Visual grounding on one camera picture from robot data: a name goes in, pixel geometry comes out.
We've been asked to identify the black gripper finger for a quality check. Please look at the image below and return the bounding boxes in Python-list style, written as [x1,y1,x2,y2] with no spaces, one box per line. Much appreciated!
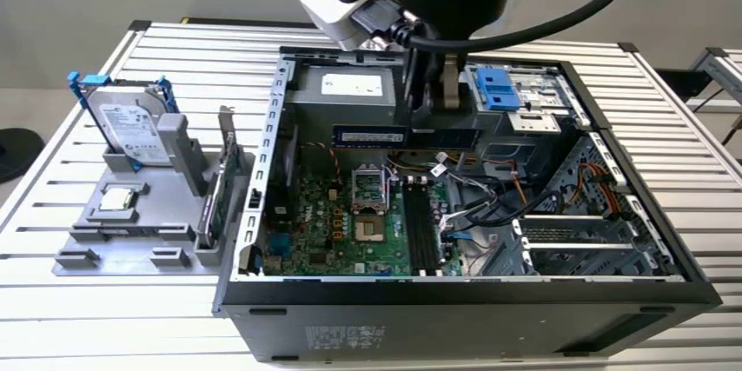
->
[396,39,436,131]
[438,52,467,110]

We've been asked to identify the blue RAM stick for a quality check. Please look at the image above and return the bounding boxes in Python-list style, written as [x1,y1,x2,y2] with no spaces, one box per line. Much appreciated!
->
[330,123,486,149]

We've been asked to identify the grey power supply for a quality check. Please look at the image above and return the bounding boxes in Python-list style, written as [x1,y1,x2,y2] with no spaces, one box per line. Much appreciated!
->
[287,64,399,163]

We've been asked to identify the metal drive cage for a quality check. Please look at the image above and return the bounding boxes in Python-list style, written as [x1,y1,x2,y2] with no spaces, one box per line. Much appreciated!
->
[456,64,585,176]

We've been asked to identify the metal socket cover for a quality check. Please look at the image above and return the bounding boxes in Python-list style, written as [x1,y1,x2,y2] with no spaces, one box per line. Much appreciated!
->
[350,164,388,215]

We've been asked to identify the black bar behind table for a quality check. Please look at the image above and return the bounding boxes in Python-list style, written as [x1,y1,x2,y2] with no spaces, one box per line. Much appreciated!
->
[179,17,326,28]

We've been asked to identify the CPU socket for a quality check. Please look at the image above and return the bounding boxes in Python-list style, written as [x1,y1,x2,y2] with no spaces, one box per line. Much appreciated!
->
[354,214,387,244]

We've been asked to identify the green graphics card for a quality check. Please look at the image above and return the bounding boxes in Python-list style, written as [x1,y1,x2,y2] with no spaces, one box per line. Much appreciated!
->
[195,105,243,246]

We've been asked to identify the green motherboard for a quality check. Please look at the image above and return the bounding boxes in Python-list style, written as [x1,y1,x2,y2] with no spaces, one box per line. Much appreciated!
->
[260,144,464,276]

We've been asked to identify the black box beside table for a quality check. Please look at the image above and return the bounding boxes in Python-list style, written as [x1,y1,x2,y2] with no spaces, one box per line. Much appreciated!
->
[654,67,714,98]

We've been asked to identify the metal disk bay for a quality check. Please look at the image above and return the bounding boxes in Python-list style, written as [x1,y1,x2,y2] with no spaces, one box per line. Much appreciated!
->
[513,214,667,279]

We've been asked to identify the metal slat side table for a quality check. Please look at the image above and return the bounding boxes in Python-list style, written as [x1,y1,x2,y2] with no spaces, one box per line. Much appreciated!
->
[686,46,742,146]

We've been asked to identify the hard disk in blue carrier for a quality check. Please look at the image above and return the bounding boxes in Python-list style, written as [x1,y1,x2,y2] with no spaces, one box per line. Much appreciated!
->
[64,73,179,172]

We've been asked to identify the grey parts rack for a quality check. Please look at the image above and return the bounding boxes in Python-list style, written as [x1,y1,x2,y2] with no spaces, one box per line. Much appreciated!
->
[51,114,256,279]

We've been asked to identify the black PC case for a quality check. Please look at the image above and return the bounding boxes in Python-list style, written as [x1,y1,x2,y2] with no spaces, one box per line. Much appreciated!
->
[211,43,723,363]

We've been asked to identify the silver CPU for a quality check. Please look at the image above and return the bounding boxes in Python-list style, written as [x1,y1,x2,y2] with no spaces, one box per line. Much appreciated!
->
[96,190,138,214]

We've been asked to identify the black round floor object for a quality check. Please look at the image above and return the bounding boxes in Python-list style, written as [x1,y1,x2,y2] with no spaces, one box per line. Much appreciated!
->
[0,127,47,183]

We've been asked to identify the blue plastic drive bracket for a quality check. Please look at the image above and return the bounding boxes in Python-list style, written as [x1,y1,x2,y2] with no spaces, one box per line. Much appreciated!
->
[472,67,518,112]

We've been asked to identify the thick black camera cable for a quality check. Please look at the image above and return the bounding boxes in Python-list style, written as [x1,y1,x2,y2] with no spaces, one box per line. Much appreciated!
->
[370,0,650,54]

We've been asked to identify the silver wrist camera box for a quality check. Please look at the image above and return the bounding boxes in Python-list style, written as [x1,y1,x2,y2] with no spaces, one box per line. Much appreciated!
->
[296,0,402,51]

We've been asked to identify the grey white wire bundle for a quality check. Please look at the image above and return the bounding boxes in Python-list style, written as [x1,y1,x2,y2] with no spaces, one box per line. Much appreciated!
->
[384,151,499,198]

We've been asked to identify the twisted fan wire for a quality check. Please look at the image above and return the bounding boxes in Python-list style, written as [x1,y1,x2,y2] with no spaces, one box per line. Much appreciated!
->
[299,144,344,184]

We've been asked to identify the wire locking lever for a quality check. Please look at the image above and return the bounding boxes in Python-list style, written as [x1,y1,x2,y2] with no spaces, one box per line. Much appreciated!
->
[380,169,394,214]

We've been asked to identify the orange black power wire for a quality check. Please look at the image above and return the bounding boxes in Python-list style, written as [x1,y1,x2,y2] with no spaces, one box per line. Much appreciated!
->
[486,157,533,207]

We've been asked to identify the yellow red power wires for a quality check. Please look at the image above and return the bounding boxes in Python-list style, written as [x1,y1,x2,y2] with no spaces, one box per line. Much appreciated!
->
[570,161,626,215]

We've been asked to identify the black data cable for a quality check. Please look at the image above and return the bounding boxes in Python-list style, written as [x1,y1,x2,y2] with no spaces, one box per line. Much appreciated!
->
[456,188,561,233]

